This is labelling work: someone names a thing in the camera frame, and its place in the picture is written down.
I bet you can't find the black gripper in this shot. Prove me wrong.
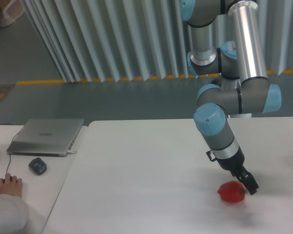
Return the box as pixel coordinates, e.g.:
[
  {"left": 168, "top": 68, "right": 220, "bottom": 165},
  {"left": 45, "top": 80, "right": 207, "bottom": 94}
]
[{"left": 206, "top": 147, "right": 259, "bottom": 195}]

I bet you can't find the red bell pepper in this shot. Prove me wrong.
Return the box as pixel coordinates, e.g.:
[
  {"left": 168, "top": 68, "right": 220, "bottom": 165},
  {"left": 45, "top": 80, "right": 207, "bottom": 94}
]
[{"left": 217, "top": 181, "right": 245, "bottom": 203}]

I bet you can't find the white sleeved forearm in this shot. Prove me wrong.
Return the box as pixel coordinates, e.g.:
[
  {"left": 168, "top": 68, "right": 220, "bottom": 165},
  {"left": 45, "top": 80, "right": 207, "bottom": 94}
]
[{"left": 0, "top": 194, "right": 29, "bottom": 234}]

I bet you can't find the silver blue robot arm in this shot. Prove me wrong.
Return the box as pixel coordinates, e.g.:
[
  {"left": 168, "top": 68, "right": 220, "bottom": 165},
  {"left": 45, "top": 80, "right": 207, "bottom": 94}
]
[{"left": 180, "top": 0, "right": 282, "bottom": 195}]

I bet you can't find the person's hand on mouse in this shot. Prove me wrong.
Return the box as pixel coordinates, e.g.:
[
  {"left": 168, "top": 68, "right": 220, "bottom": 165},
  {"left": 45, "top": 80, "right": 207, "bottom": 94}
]
[{"left": 0, "top": 173, "right": 22, "bottom": 197}]

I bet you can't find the white laptop plug connector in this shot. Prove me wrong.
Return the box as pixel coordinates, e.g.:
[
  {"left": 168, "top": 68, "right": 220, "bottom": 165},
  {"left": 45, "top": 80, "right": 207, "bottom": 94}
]
[{"left": 67, "top": 151, "right": 77, "bottom": 155}]

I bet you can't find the silver closed laptop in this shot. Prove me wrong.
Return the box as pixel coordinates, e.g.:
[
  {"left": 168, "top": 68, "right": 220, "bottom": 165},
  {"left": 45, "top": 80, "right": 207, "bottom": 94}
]
[{"left": 6, "top": 118, "right": 84, "bottom": 157}]

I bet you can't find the dark earbuds case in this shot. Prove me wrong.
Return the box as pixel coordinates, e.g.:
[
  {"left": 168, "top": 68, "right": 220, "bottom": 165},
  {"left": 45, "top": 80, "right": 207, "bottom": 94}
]
[{"left": 28, "top": 157, "right": 47, "bottom": 176}]

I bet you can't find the white folding partition screen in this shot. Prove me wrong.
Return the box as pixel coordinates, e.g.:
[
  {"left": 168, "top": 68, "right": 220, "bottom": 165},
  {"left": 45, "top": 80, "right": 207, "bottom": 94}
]
[{"left": 22, "top": 0, "right": 293, "bottom": 82}]

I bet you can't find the clear plastic bag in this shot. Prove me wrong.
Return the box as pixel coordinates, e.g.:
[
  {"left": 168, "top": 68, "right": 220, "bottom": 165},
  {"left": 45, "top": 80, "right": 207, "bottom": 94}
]
[{"left": 0, "top": 0, "right": 25, "bottom": 27}]

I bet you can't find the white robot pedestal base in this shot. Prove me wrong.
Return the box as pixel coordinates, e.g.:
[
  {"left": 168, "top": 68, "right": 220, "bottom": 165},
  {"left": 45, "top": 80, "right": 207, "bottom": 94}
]
[{"left": 226, "top": 113, "right": 252, "bottom": 118}]

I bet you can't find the black mouse cable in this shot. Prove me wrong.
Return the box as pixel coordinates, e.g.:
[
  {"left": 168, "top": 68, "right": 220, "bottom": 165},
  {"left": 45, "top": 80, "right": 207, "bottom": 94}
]
[{"left": 0, "top": 123, "right": 23, "bottom": 175}]

